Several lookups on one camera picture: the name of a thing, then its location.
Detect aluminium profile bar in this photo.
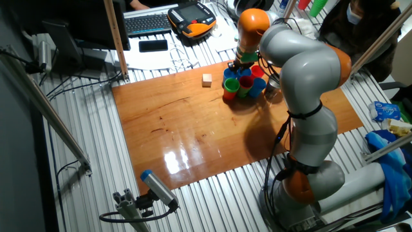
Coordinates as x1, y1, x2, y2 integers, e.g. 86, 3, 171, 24
362, 131, 412, 164

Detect green plastic cup stack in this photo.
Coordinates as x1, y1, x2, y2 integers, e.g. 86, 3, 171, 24
309, 0, 329, 18

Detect black smartphone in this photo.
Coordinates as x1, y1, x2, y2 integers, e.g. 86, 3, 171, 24
138, 39, 169, 53

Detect wooden work board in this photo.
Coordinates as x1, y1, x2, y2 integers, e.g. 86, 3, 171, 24
111, 53, 364, 196

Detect black camera cable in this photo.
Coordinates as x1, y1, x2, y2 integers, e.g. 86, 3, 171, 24
98, 206, 180, 224

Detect wooden frame post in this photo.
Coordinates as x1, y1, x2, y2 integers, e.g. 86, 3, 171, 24
102, 0, 130, 83

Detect orange black teach pendant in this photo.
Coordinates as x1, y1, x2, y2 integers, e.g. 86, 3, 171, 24
167, 1, 218, 39

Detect aluminium camera mount profile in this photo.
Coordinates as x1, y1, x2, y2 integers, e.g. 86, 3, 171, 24
112, 188, 152, 232

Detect yellow snack bag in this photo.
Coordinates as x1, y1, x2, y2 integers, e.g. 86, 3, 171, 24
382, 118, 412, 137

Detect grey monitor stand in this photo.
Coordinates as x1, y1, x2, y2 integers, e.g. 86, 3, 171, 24
41, 19, 109, 81

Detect black power cable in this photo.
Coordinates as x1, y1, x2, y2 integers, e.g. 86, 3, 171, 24
44, 70, 123, 101

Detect black computer keyboard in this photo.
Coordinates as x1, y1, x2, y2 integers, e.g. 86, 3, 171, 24
123, 3, 179, 37

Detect stainless steel cup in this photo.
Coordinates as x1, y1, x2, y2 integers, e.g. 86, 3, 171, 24
263, 77, 283, 104

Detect blue plastic cup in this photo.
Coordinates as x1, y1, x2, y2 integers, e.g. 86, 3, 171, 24
237, 66, 252, 79
223, 68, 238, 83
248, 77, 267, 99

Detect white tissue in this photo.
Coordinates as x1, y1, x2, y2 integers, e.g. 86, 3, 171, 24
286, 17, 319, 39

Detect operator bare hand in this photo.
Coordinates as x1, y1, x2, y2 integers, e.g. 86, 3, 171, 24
129, 0, 151, 11

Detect white tube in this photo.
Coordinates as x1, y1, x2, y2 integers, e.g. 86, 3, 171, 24
317, 162, 386, 213

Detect white paper sheet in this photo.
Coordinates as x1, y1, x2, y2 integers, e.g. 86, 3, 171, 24
205, 19, 241, 52
123, 37, 194, 71

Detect white charger cable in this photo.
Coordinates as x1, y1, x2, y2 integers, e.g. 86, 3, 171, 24
167, 41, 201, 72

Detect person in dark jacket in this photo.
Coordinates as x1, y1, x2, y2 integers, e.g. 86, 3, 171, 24
317, 0, 403, 83

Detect dark computer monitor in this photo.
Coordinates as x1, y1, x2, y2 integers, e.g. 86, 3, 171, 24
8, 0, 131, 52

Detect aluminium frame beam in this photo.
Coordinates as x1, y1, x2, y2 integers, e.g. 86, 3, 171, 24
0, 44, 93, 177
347, 3, 412, 81

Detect blue plastic bag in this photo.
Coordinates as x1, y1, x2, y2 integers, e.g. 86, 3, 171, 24
368, 101, 402, 122

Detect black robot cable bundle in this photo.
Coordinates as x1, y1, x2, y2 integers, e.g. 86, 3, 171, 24
257, 17, 323, 231

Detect black round spool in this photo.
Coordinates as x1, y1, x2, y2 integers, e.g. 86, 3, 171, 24
225, 0, 274, 17

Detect blue cloth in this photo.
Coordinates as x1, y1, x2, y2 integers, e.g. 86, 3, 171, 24
365, 130, 412, 224

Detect silver cylindrical camera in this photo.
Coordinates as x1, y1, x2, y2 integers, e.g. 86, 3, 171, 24
37, 40, 53, 73

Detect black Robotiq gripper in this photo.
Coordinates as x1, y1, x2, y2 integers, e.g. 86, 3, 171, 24
227, 58, 254, 72

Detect silver camera blue cap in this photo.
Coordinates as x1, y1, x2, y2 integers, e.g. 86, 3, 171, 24
140, 169, 180, 210

